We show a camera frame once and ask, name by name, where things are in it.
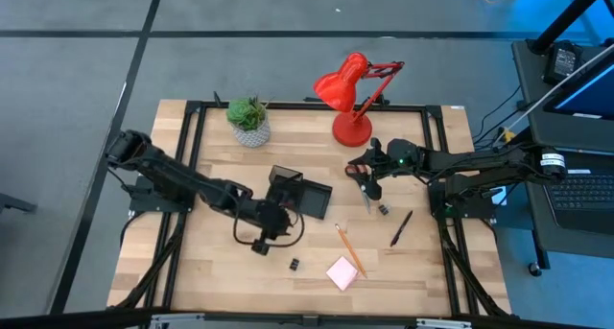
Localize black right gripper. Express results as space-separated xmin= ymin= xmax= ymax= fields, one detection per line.
xmin=347 ymin=137 xmax=392 ymax=201

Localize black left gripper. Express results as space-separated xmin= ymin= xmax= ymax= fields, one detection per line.
xmin=255 ymin=187 xmax=303 ymax=240

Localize black mesh desk organizer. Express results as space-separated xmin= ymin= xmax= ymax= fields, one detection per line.
xmin=265 ymin=164 xmax=334 ymax=221

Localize red and black scissors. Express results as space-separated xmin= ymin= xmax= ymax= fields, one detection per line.
xmin=343 ymin=161 xmax=373 ymax=215

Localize black pen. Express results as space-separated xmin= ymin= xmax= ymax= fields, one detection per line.
xmin=390 ymin=209 xmax=414 ymax=248

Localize orange pencil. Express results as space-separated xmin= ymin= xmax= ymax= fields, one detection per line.
xmin=334 ymin=223 xmax=368 ymax=280

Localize pink sticky note pad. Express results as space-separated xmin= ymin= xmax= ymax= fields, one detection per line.
xmin=325 ymin=255 xmax=360 ymax=292

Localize red desk lamp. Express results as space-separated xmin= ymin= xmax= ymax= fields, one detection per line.
xmin=313 ymin=52 xmax=406 ymax=148

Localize potted green succulent plant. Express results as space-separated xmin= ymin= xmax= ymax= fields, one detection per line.
xmin=225 ymin=96 xmax=272 ymax=149

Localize silver aluminium extrusion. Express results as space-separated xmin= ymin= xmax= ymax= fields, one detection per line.
xmin=414 ymin=317 xmax=474 ymax=329
xmin=150 ymin=312 xmax=206 ymax=329

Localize black monitor desk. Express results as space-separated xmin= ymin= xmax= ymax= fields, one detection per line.
xmin=510 ymin=36 xmax=614 ymax=153

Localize white rod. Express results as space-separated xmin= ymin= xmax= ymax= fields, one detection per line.
xmin=493 ymin=55 xmax=614 ymax=146

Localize black laptop desk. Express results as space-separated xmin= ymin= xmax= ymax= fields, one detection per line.
xmin=517 ymin=146 xmax=614 ymax=261

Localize black laptop keyboard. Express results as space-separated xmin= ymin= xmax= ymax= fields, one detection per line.
xmin=544 ymin=167 xmax=614 ymax=237

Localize black power adapter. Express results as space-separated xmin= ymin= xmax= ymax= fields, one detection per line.
xmin=542 ymin=39 xmax=585 ymax=86

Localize black computer monitor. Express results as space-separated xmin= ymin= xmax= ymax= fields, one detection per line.
xmin=543 ymin=44 xmax=614 ymax=122

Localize black diagonal stand pole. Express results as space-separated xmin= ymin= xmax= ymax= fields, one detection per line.
xmin=527 ymin=0 xmax=614 ymax=56

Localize grey chair leg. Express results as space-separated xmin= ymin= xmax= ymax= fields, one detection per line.
xmin=0 ymin=192 xmax=38 ymax=215

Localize black left camera cable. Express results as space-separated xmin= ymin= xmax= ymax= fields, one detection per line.
xmin=232 ymin=187 xmax=306 ymax=249

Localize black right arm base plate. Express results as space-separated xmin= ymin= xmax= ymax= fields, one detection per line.
xmin=427 ymin=179 xmax=498 ymax=220

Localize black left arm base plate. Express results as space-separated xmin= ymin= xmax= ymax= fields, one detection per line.
xmin=122 ymin=175 xmax=196 ymax=214

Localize black overhead frame bar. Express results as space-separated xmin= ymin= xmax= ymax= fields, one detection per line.
xmin=0 ymin=307 xmax=614 ymax=329

